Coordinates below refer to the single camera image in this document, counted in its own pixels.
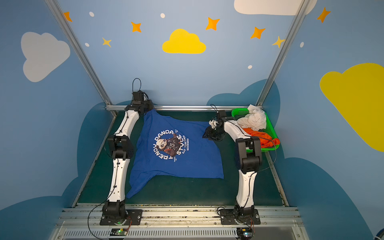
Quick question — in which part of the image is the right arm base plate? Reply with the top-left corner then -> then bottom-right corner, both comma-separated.
217,208 -> 261,225

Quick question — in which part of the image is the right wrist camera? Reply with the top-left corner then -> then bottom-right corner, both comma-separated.
209,110 -> 227,129

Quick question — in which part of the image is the left controller board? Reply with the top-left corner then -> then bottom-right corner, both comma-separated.
110,229 -> 128,237

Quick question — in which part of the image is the left aluminium frame post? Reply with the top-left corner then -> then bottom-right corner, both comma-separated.
45,0 -> 112,107

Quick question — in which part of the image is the aluminium mounting rail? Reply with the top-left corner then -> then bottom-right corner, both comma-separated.
50,204 -> 309,240

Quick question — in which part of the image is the white t-shirt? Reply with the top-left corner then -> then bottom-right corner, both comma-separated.
235,105 -> 267,131

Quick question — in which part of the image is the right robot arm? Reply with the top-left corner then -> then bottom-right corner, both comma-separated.
203,119 -> 263,217

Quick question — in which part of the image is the orange t-shirt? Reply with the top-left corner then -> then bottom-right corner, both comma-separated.
243,128 -> 280,149

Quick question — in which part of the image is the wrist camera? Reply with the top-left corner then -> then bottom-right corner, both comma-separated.
209,110 -> 227,129
132,90 -> 146,104

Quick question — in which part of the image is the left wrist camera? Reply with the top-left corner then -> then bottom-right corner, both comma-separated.
132,90 -> 146,104

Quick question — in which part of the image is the green plastic basket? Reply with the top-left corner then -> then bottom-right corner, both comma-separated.
231,108 -> 280,153

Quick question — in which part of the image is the aluminium frame post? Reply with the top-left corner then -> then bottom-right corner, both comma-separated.
45,0 -> 112,107
256,0 -> 311,107

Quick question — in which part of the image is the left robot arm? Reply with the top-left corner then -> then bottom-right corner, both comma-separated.
102,100 -> 154,225

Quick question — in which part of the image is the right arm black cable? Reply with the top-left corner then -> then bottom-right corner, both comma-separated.
257,136 -> 277,173

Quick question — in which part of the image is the right controller board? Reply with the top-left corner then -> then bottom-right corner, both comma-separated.
236,228 -> 254,240

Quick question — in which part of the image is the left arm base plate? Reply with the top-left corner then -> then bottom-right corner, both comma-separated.
100,209 -> 143,226

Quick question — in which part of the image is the right aluminium frame post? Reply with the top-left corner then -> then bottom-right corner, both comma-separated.
256,0 -> 311,107

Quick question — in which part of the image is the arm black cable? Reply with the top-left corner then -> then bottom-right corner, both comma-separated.
86,202 -> 106,240
257,136 -> 277,173

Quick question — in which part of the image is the controller board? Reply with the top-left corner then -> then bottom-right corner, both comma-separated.
110,229 -> 128,237
236,228 -> 254,240

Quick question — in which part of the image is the blue panda print t-shirt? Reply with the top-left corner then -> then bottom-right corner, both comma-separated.
126,110 -> 224,198

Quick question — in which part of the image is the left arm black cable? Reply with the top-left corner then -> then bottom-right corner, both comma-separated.
86,202 -> 106,240

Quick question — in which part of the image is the rear aluminium frame bar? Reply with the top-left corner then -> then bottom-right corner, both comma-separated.
105,104 -> 264,112

